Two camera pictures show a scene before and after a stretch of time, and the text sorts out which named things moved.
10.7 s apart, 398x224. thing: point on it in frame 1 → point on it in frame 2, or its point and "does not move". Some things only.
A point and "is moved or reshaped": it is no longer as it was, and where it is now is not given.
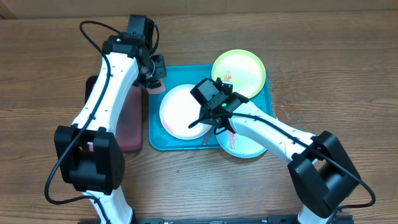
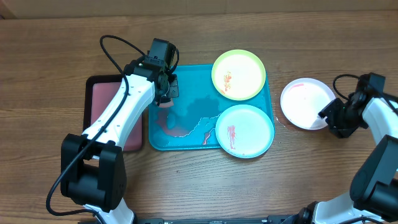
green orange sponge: x=158 y=89 is moved or reshaped
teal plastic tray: x=160 y=139 does not move
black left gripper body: x=159 y=72 → x=171 y=88
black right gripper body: x=209 y=121 → x=346 y=119
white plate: x=178 y=110 → x=301 y=100
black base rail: x=339 y=219 does not move
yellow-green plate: x=244 y=69 does not move
